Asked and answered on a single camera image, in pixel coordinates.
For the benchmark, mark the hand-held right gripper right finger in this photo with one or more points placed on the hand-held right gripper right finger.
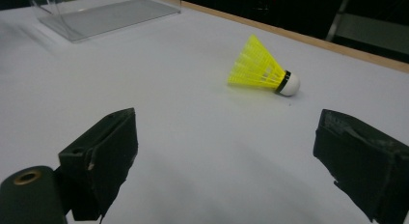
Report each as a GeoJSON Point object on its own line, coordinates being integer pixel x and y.
{"type": "Point", "coordinates": [366, 166]}

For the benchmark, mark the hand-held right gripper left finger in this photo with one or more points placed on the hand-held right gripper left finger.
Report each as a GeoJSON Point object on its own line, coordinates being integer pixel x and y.
{"type": "Point", "coordinates": [99, 162]}

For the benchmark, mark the yellow plastic shuttlecock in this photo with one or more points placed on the yellow plastic shuttlecock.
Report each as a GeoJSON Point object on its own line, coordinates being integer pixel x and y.
{"type": "Point", "coordinates": [262, 69]}

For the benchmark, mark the clear acrylic box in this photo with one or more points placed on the clear acrylic box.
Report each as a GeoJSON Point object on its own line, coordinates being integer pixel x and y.
{"type": "Point", "coordinates": [106, 14]}

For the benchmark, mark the metal stand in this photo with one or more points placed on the metal stand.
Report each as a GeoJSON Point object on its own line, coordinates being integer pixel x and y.
{"type": "Point", "coordinates": [363, 27]}

